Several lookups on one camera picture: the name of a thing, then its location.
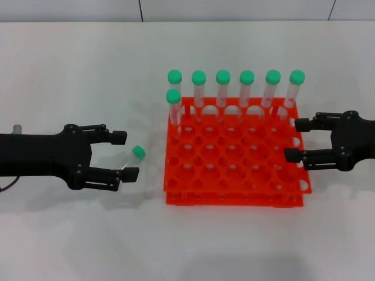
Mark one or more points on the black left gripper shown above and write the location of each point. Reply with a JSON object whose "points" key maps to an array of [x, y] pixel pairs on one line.
{"points": [[44, 155]]}

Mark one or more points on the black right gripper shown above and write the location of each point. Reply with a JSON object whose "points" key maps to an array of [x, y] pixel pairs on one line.
{"points": [[356, 137]]}

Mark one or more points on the green capped clear test tube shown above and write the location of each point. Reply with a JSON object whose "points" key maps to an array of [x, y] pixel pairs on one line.
{"points": [[138, 151], [297, 77], [223, 76], [173, 96], [273, 77], [175, 76], [199, 77], [246, 77]]}

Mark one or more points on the orange plastic test tube rack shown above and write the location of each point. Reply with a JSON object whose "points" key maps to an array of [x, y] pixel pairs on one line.
{"points": [[219, 156]]}

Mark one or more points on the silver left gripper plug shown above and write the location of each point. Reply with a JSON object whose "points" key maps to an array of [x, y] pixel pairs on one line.
{"points": [[17, 129]]}

